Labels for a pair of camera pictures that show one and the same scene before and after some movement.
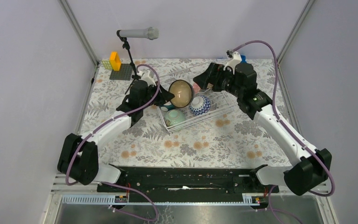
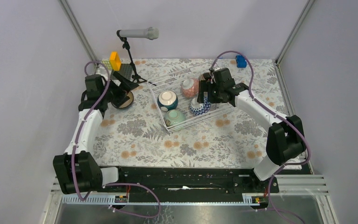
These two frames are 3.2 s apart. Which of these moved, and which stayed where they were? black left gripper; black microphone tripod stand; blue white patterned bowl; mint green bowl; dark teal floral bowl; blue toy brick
Moved: dark teal floral bowl; black left gripper
Stayed: blue white patterned bowl; mint green bowl; black microphone tripod stand; blue toy brick
